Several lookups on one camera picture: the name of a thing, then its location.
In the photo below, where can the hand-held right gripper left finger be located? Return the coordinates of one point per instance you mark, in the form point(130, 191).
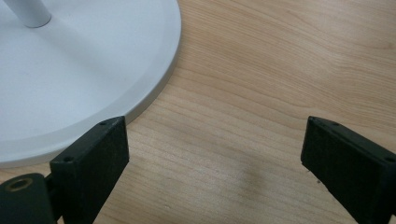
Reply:
point(93, 168)

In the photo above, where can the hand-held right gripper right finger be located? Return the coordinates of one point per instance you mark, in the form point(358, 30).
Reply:
point(351, 174)

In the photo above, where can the white round lamp base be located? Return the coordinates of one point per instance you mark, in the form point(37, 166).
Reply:
point(77, 77)

